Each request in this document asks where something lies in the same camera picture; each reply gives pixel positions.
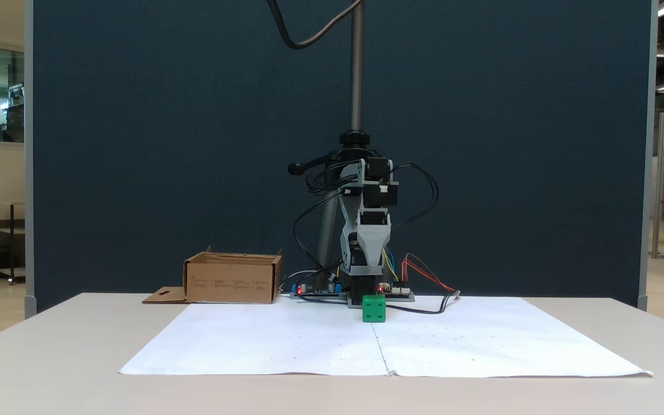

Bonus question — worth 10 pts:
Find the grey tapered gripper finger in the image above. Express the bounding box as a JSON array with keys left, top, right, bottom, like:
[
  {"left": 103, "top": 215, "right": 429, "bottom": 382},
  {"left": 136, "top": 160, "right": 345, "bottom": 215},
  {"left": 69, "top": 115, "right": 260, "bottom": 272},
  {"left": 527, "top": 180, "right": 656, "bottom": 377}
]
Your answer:
[{"left": 357, "top": 226, "right": 393, "bottom": 271}]

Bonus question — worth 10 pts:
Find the green die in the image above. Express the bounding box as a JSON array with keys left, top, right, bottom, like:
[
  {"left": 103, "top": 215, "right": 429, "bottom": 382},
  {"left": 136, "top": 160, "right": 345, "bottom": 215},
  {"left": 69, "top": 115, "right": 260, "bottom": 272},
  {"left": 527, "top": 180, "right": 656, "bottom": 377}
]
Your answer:
[{"left": 361, "top": 295, "right": 387, "bottom": 323}]

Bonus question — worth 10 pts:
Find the blue circuit board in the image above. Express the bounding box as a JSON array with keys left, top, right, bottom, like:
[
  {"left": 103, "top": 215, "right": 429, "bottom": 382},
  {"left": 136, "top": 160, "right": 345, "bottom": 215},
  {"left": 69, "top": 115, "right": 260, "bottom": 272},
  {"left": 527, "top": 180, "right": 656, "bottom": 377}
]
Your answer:
[{"left": 290, "top": 281, "right": 348, "bottom": 300}]

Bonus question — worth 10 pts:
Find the black and silver tripod stand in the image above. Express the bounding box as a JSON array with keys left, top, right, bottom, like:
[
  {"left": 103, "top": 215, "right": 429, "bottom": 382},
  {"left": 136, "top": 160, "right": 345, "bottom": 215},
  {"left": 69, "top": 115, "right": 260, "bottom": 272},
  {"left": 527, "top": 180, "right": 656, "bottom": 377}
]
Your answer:
[{"left": 287, "top": 0, "right": 388, "bottom": 275}]

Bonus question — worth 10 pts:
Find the white paper sheet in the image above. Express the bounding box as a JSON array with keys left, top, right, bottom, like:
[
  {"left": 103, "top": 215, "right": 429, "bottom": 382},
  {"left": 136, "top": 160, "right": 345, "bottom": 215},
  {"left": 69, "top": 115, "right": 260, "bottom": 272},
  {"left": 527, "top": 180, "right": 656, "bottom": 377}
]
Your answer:
[
  {"left": 119, "top": 302, "right": 391, "bottom": 376},
  {"left": 372, "top": 296, "right": 654, "bottom": 378}
]

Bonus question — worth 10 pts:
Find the brown cardboard box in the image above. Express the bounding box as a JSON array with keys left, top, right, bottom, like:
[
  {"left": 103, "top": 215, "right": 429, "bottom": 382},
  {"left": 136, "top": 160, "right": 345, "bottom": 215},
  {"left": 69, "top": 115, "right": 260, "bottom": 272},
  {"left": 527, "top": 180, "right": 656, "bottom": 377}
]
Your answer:
[{"left": 142, "top": 246, "right": 284, "bottom": 305}]

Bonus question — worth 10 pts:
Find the dark blue partition panel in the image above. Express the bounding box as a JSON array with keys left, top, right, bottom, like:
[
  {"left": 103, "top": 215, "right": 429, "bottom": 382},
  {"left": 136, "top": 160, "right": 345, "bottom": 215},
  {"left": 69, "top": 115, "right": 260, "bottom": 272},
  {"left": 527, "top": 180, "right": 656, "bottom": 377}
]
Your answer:
[{"left": 24, "top": 0, "right": 659, "bottom": 319}]

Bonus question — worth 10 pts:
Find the black metal cart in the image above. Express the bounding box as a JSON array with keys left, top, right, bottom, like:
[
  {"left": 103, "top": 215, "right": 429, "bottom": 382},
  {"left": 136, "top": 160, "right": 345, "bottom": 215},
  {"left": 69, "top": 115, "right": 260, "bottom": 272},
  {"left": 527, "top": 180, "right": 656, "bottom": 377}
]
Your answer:
[{"left": 0, "top": 201, "right": 26, "bottom": 286}]

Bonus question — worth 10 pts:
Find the yellow jumper wire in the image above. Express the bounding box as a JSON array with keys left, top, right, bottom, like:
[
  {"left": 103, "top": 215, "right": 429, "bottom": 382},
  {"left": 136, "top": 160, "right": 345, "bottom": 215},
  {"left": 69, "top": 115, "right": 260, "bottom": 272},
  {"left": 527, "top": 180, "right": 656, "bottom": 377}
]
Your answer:
[{"left": 383, "top": 248, "right": 399, "bottom": 283}]

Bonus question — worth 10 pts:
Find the circuit board with jumper wires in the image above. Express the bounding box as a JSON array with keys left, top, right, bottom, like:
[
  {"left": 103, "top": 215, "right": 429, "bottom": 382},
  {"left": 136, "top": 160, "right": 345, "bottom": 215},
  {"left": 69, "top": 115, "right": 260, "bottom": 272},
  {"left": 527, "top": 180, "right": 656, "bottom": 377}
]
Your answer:
[{"left": 378, "top": 282, "right": 416, "bottom": 302}]

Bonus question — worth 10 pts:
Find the orange wire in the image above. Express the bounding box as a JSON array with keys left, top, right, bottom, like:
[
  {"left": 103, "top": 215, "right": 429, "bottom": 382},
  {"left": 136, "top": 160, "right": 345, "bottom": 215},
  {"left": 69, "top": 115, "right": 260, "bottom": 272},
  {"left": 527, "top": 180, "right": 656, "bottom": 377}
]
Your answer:
[{"left": 402, "top": 253, "right": 458, "bottom": 293}]

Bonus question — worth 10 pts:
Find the black gripper motor cable loop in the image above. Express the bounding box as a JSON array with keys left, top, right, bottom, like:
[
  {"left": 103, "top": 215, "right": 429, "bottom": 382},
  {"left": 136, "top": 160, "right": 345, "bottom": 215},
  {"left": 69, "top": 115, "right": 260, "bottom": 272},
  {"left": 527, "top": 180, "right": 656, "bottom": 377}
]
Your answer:
[{"left": 392, "top": 163, "right": 440, "bottom": 229}]

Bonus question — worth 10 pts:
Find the black arm motor cable loop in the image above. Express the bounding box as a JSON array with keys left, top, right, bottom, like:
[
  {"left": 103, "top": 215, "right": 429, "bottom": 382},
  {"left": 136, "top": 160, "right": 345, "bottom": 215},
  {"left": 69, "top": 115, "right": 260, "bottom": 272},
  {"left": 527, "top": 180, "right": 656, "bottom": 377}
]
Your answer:
[{"left": 292, "top": 171, "right": 346, "bottom": 276}]

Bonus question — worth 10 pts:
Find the black cable with white connector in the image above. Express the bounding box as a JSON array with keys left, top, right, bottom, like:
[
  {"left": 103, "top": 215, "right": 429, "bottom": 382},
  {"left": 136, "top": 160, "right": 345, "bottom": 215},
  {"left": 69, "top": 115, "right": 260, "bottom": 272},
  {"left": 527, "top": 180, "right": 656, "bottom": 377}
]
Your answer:
[{"left": 386, "top": 291, "right": 461, "bottom": 315}]

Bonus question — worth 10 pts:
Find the black base cable bundle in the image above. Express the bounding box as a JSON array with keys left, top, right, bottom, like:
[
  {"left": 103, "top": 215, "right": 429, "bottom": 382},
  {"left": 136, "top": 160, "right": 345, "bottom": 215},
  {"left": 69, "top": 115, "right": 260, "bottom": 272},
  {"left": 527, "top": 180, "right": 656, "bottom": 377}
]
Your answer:
[{"left": 278, "top": 268, "right": 339, "bottom": 290}]

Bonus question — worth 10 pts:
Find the black overhead camera cable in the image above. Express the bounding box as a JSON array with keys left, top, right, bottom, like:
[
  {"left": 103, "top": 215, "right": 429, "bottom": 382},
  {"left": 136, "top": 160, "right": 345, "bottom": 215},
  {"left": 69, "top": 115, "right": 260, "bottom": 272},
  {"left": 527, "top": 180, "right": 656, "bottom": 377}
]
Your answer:
[{"left": 266, "top": 0, "right": 365, "bottom": 51}]

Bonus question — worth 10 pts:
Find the framed wall window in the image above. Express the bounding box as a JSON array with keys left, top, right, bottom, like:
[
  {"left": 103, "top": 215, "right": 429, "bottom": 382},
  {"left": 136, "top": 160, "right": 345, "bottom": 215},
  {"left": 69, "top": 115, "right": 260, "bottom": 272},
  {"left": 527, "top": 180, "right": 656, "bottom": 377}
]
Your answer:
[{"left": 0, "top": 39, "right": 26, "bottom": 149}]

